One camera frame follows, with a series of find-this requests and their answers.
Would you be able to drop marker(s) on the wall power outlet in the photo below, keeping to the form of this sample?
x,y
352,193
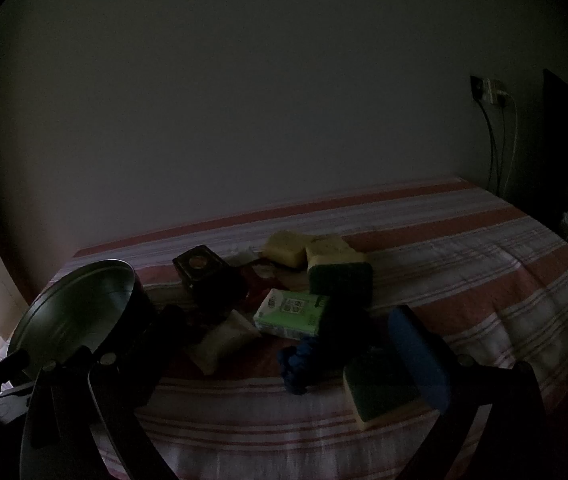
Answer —
x,y
477,85

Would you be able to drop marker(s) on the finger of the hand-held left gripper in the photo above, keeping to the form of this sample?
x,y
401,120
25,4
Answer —
x,y
6,372

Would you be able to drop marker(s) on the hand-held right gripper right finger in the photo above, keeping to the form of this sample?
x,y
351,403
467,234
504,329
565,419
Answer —
x,y
421,360

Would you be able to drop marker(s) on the red striped blanket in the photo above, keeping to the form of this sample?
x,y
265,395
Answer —
x,y
463,270

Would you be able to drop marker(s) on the round metal tin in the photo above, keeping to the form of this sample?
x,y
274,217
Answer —
x,y
74,305

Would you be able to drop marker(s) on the white soft packet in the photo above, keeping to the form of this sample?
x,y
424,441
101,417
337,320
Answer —
x,y
224,342

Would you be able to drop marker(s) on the white plug charger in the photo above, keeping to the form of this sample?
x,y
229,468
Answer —
x,y
497,92

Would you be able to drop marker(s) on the green white tissue pack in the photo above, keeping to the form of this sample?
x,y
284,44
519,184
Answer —
x,y
291,315

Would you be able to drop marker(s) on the yellow green scouring sponge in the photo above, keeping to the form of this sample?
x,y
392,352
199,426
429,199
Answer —
x,y
326,246
341,282
286,249
381,390

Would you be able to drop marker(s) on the black square box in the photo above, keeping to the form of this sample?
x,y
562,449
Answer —
x,y
199,265

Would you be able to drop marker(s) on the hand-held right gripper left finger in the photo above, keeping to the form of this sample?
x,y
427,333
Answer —
x,y
164,340

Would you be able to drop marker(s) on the dark blue scrunchie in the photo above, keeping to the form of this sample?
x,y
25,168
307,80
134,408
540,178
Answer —
x,y
304,362

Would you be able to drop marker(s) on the red packet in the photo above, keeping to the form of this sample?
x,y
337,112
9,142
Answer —
x,y
256,280

